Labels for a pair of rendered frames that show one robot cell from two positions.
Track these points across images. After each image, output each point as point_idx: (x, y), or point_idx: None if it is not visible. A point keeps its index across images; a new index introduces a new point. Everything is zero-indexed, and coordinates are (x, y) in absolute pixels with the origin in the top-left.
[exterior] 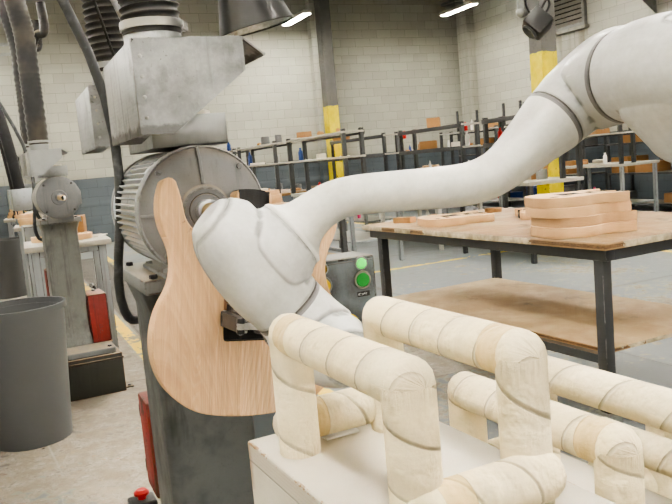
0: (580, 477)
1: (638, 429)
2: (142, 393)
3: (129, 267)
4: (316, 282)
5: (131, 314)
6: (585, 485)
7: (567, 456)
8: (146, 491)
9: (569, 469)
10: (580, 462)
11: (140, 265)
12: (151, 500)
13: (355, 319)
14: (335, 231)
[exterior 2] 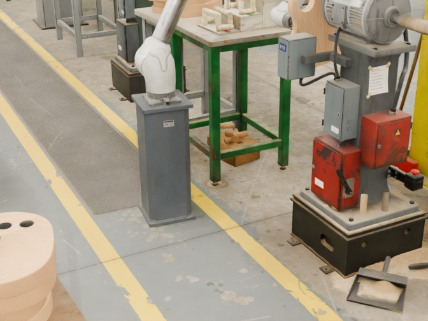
0: (236, 13)
1: (226, 9)
2: (407, 114)
3: (402, 41)
4: (283, 0)
5: (404, 65)
6: (236, 13)
7: (236, 15)
8: (411, 170)
9: (237, 14)
10: (235, 14)
11: (399, 42)
12: (407, 173)
13: (274, 7)
14: (288, 11)
